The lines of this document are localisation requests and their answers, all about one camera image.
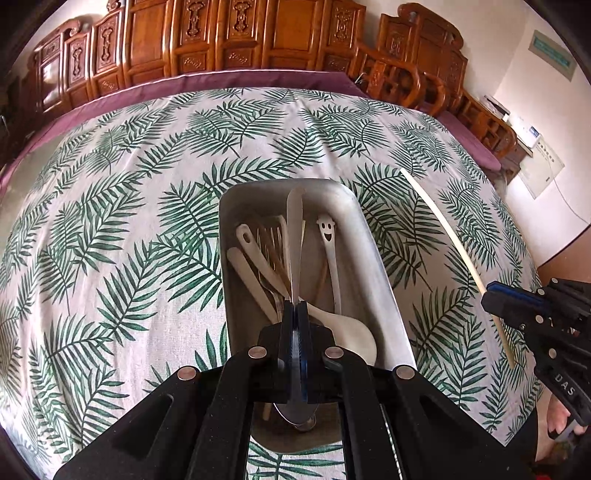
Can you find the light bamboo chopstick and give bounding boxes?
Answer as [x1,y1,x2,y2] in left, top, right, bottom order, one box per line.
[399,167,517,369]
[262,403,273,421]

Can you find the grey metal tray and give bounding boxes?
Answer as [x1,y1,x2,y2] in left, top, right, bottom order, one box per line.
[218,179,416,453]

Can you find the purple armchair cushion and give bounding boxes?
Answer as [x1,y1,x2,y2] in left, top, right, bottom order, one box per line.
[437,111,502,172]

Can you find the cream spoon with hole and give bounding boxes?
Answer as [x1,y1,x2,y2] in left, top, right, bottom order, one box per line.
[235,224,290,299]

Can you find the carved wooden armchair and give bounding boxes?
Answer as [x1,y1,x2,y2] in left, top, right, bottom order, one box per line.
[377,3,517,159]

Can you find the long carved wooden sofa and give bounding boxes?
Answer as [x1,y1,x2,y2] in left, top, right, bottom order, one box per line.
[19,0,424,120]

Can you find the person's right hand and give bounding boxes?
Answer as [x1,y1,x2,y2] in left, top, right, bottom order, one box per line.
[536,391,588,463]

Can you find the cream plastic spoon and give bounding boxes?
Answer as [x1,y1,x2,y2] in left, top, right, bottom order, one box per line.
[307,303,378,365]

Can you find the wooden side table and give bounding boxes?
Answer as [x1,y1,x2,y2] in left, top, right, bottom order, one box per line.
[500,140,533,184]

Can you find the green fern print tablecloth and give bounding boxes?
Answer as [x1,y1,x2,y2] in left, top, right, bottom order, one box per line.
[1,87,541,479]

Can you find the smiley face metal spoon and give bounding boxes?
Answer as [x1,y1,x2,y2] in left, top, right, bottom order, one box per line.
[317,214,342,314]

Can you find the grey electrical panel box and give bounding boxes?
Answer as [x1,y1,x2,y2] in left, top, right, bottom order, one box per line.
[528,30,577,81]

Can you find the stainless steel fork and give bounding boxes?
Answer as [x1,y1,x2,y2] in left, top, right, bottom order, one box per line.
[254,220,290,289]

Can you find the dark wooden chopstick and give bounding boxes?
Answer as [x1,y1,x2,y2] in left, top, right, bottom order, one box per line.
[315,270,328,303]

